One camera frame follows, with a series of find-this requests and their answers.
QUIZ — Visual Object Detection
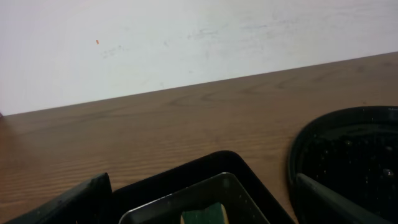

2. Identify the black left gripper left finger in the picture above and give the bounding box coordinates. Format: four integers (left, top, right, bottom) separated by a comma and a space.
8, 173, 112, 224

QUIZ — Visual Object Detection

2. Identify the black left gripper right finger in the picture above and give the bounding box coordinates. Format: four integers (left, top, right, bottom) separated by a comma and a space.
294, 173, 390, 224

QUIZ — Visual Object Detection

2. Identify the black rectangular tray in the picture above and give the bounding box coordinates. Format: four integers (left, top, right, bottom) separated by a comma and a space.
109, 151, 293, 223

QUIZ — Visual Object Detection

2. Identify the green and yellow sponge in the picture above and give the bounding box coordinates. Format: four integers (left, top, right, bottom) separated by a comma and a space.
180, 203, 229, 224

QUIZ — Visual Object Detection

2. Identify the black round tray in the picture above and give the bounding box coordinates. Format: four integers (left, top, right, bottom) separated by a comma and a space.
287, 106, 397, 223

